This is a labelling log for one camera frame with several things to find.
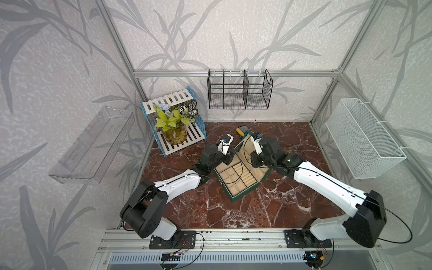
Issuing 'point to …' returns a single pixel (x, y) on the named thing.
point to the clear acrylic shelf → (85, 161)
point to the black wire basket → (239, 89)
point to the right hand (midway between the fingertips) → (251, 152)
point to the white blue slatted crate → (196, 131)
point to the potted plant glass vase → (173, 121)
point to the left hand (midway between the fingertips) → (233, 145)
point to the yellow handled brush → (241, 130)
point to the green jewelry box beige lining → (238, 177)
